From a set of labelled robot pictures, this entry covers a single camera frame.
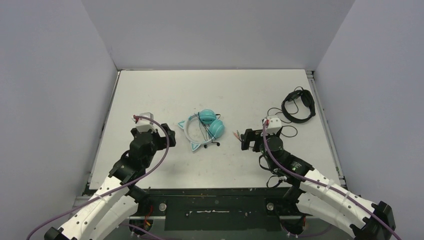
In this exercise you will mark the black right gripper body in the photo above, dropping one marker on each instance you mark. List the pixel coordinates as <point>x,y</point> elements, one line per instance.
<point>248,139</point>

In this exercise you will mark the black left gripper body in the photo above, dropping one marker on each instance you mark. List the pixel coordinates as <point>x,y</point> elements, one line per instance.
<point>158,143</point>

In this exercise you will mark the black cable pink green plugs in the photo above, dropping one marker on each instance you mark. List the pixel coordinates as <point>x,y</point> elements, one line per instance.
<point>285,122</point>

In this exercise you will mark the teal cat ear headphones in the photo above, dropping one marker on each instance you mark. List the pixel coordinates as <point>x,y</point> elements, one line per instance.
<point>212,124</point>

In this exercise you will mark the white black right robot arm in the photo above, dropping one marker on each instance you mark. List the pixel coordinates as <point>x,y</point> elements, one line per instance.
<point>314,194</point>

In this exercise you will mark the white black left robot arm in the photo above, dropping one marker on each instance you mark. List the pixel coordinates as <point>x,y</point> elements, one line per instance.
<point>118,197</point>

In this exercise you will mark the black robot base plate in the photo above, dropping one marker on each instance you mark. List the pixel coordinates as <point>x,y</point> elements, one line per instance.
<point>218,209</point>

